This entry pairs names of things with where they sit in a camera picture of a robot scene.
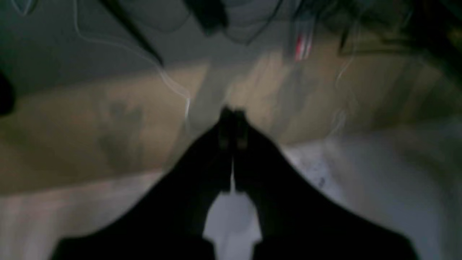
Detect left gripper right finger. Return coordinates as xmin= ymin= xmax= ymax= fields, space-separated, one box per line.
xmin=233 ymin=110 xmax=418 ymax=260

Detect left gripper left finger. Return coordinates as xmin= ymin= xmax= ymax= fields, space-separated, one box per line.
xmin=52 ymin=108 xmax=234 ymax=260

